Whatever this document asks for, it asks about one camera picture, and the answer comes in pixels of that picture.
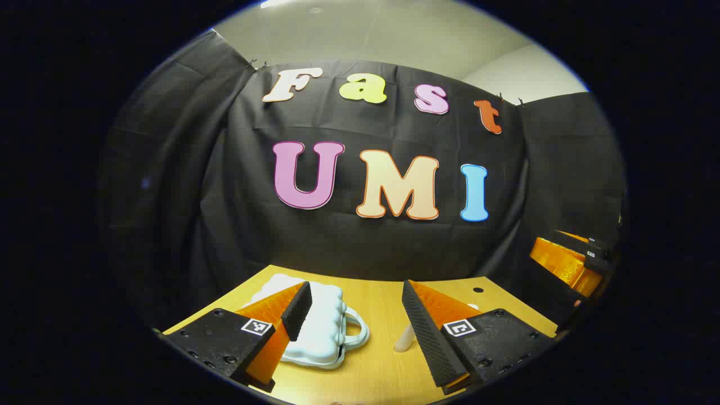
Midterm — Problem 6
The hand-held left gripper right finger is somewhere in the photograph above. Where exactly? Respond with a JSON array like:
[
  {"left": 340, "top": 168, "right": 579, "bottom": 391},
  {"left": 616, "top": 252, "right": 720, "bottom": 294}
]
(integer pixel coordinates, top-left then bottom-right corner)
[{"left": 402, "top": 280, "right": 557, "bottom": 395}]

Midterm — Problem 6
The white squeeze tube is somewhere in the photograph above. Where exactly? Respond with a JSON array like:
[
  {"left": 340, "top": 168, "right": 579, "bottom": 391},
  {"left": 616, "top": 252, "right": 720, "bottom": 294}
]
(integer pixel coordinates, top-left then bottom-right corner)
[{"left": 393, "top": 322, "right": 418, "bottom": 353}]

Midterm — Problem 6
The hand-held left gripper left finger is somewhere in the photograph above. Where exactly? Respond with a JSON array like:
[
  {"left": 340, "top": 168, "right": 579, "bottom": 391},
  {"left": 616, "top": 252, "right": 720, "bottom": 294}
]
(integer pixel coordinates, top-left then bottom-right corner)
[{"left": 160, "top": 281, "right": 313, "bottom": 393}]

